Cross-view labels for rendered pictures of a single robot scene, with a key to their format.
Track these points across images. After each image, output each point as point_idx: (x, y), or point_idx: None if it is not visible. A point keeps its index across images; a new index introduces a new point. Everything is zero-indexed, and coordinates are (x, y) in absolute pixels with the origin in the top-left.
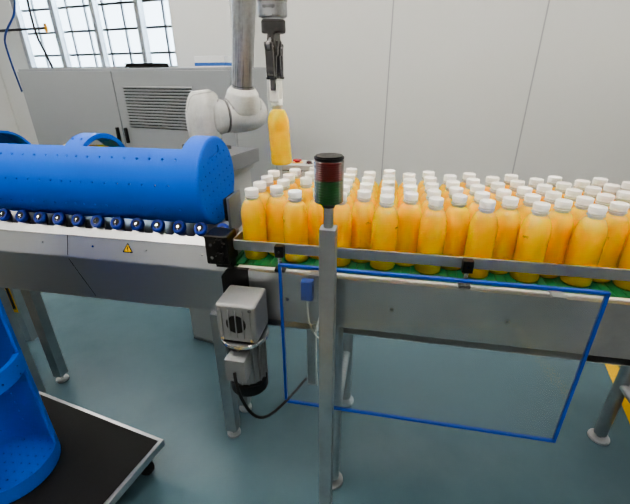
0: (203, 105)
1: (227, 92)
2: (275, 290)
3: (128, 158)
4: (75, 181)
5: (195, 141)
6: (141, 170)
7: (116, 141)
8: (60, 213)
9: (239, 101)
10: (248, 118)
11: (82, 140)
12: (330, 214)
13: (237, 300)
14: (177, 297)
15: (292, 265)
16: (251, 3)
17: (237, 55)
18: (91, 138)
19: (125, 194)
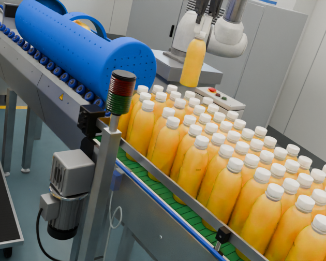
0: (189, 23)
1: (217, 20)
2: None
3: (80, 36)
4: (53, 39)
5: (121, 40)
6: (82, 46)
7: (99, 25)
8: (46, 57)
9: (220, 30)
10: (223, 46)
11: (72, 16)
12: (113, 119)
13: (67, 158)
14: (76, 147)
15: None
16: None
17: None
18: (78, 16)
19: (69, 59)
